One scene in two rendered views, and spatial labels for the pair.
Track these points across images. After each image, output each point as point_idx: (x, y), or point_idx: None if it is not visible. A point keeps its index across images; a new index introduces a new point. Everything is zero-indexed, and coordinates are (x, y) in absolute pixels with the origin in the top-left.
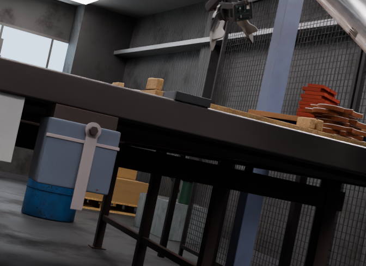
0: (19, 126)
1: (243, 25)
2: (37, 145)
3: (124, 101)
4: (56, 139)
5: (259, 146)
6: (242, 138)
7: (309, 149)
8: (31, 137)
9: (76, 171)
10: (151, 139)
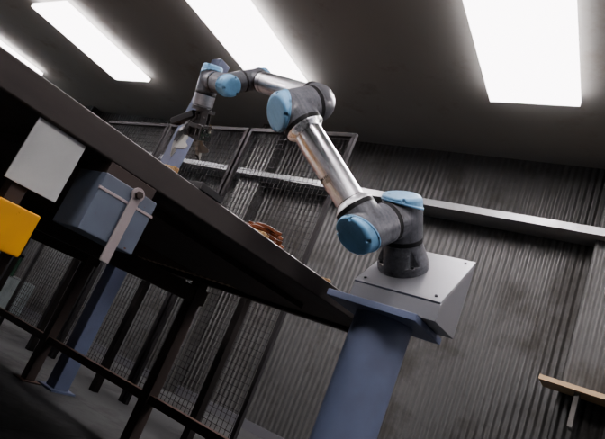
0: None
1: (197, 145)
2: (74, 192)
3: (165, 177)
4: (106, 193)
5: (243, 244)
6: (234, 234)
7: (271, 255)
8: None
9: (112, 227)
10: None
